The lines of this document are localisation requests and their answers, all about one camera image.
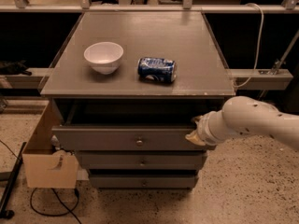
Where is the cardboard box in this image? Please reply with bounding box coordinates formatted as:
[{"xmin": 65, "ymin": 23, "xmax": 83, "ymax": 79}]
[{"xmin": 22, "ymin": 103, "xmax": 78, "ymax": 189}]

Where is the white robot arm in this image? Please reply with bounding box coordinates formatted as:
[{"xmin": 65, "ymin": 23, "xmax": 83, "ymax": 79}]
[{"xmin": 185, "ymin": 96, "xmax": 299, "ymax": 150}]

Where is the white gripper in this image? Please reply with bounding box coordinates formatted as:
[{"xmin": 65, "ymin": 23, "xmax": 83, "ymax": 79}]
[{"xmin": 185, "ymin": 111, "xmax": 233, "ymax": 147}]

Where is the black pole stand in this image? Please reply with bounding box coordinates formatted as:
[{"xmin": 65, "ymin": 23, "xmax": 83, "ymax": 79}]
[{"xmin": 0, "ymin": 142, "xmax": 26, "ymax": 219}]

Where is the metal frame rail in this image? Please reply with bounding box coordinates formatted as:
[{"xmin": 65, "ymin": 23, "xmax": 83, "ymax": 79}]
[{"xmin": 0, "ymin": 68, "xmax": 293, "ymax": 91}]

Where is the black floor cable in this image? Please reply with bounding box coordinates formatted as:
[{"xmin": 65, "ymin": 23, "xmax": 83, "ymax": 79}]
[{"xmin": 29, "ymin": 187, "xmax": 82, "ymax": 224}]

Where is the grey drawer cabinet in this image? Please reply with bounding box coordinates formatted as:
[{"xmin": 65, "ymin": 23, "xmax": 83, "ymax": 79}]
[{"xmin": 41, "ymin": 11, "xmax": 235, "ymax": 177}]

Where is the blue soda can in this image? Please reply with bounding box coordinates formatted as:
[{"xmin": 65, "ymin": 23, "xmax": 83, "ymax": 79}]
[{"xmin": 137, "ymin": 57, "xmax": 177, "ymax": 83}]

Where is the white cable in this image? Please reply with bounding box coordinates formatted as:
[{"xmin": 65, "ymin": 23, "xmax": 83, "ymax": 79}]
[{"xmin": 233, "ymin": 2, "xmax": 265, "ymax": 90}]

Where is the grey bottom drawer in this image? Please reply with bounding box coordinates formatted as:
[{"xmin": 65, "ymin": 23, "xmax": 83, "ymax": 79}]
[{"xmin": 89, "ymin": 175, "xmax": 198, "ymax": 189}]

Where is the grey top drawer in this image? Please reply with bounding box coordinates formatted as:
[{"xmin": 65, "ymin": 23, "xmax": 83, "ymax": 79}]
[{"xmin": 52, "ymin": 126, "xmax": 214, "ymax": 151}]

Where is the black object on rail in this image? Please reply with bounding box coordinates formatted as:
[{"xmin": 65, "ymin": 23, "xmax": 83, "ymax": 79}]
[{"xmin": 0, "ymin": 60, "xmax": 32, "ymax": 76}]

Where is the grey drawer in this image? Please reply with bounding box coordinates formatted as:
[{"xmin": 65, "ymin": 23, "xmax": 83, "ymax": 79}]
[
  {"xmin": 76, "ymin": 150, "xmax": 207, "ymax": 170},
  {"xmin": 89, "ymin": 175, "xmax": 198, "ymax": 189},
  {"xmin": 52, "ymin": 126, "xmax": 214, "ymax": 151}
]

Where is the grey middle drawer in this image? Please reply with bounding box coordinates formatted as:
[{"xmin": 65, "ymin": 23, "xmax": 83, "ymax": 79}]
[{"xmin": 76, "ymin": 150, "xmax": 207, "ymax": 170}]

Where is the white bowl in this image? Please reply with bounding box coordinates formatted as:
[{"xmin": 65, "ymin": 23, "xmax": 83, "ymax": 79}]
[{"xmin": 83, "ymin": 42, "xmax": 124, "ymax": 75}]

